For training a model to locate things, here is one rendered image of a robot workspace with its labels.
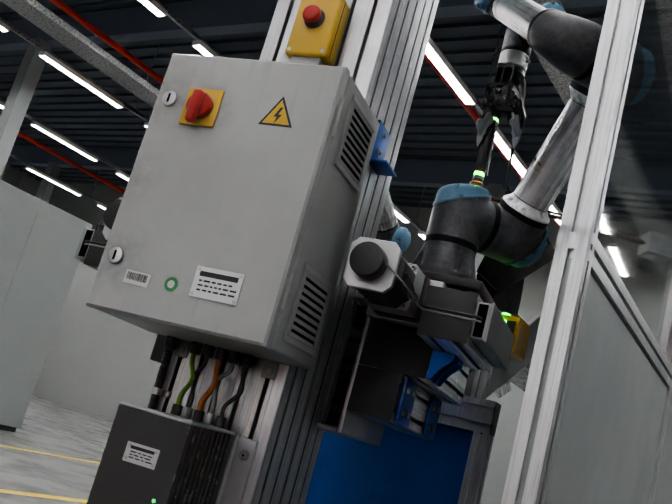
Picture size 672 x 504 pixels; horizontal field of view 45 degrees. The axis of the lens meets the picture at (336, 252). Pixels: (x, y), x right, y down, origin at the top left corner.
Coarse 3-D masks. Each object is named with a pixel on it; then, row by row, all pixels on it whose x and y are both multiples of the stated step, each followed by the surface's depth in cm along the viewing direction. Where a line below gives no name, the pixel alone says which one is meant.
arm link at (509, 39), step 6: (510, 30) 210; (510, 36) 209; (516, 36) 208; (504, 42) 211; (510, 42) 209; (516, 42) 208; (522, 42) 207; (504, 48) 210; (510, 48) 208; (516, 48) 208; (522, 48) 208; (528, 48) 209; (528, 54) 209
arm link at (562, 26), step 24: (480, 0) 196; (504, 0) 189; (528, 0) 182; (504, 24) 191; (528, 24) 173; (552, 24) 164; (576, 24) 162; (552, 48) 164; (576, 48) 161; (576, 72) 164
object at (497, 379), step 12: (540, 312) 240; (528, 324) 241; (528, 348) 254; (516, 360) 256; (528, 360) 261; (492, 372) 253; (504, 372) 258; (516, 372) 263; (468, 384) 250; (492, 384) 260
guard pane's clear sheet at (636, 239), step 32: (640, 32) 124; (640, 64) 126; (640, 96) 128; (640, 128) 131; (640, 160) 134; (608, 192) 118; (640, 192) 136; (608, 224) 120; (640, 224) 139; (608, 256) 122; (640, 256) 142; (640, 288) 145
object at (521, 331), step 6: (504, 318) 201; (510, 318) 200; (516, 318) 200; (516, 324) 199; (522, 324) 201; (516, 330) 199; (522, 330) 201; (528, 330) 205; (516, 336) 198; (522, 336) 202; (528, 336) 206; (516, 342) 198; (522, 342) 202; (516, 348) 199; (522, 348) 203; (516, 354) 200; (522, 354) 203; (522, 360) 205
